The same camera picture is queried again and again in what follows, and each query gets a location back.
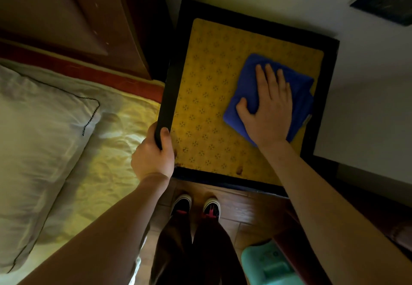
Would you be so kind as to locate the pale crumpled bed sheet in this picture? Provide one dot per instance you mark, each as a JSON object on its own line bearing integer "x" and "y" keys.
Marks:
{"x": 109, "y": 152}

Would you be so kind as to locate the person's left forearm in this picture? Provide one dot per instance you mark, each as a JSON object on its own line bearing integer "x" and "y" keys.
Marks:
{"x": 106, "y": 233}

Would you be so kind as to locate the person's left hand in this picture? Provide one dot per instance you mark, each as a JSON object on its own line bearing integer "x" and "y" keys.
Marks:
{"x": 149, "y": 159}

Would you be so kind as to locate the blue cleaning cloth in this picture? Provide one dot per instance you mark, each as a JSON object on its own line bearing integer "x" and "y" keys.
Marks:
{"x": 244, "y": 85}

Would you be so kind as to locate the brown wooden headboard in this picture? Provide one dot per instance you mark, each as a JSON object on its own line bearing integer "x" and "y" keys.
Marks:
{"x": 64, "y": 11}

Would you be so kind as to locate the person's right thumb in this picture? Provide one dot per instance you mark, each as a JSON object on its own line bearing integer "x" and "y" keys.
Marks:
{"x": 245, "y": 107}

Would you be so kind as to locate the black square side table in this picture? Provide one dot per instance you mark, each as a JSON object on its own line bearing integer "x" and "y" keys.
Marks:
{"x": 175, "y": 72}

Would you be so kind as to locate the yellow patterned table mat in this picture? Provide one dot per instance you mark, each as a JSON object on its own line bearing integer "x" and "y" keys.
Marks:
{"x": 206, "y": 88}

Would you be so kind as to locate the person's right little finger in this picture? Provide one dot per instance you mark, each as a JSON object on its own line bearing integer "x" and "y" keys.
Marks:
{"x": 288, "y": 92}

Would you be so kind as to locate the person's right forearm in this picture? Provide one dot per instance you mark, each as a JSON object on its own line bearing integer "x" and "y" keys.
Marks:
{"x": 325, "y": 217}

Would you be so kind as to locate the person's left black shoe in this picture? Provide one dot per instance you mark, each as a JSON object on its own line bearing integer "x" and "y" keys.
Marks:
{"x": 182, "y": 205}

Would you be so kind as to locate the person's left thumb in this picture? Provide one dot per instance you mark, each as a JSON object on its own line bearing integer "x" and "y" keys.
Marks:
{"x": 166, "y": 138}

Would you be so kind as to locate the person's right hand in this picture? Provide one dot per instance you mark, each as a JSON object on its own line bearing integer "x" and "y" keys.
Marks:
{"x": 270, "y": 117}

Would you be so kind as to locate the person's right middle finger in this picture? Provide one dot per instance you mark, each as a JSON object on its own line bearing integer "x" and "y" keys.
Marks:
{"x": 272, "y": 80}

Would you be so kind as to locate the person's dark brown trousers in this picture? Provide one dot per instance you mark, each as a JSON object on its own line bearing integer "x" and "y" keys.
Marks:
{"x": 196, "y": 255}

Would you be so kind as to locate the teal plastic appliance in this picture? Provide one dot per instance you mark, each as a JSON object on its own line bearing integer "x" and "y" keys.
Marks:
{"x": 267, "y": 265}

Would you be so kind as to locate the red bed frame edge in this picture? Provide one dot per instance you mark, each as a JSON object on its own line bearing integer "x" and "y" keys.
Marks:
{"x": 96, "y": 75}

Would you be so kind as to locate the person's black shoe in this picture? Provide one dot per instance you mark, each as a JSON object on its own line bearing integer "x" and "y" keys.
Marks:
{"x": 211, "y": 209}
{"x": 182, "y": 205}

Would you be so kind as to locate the white pillow with dark piping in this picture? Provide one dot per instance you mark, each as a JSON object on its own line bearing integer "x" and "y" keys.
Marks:
{"x": 38, "y": 146}

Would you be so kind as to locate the person's right black shoe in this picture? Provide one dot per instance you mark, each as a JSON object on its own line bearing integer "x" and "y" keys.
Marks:
{"x": 211, "y": 209}

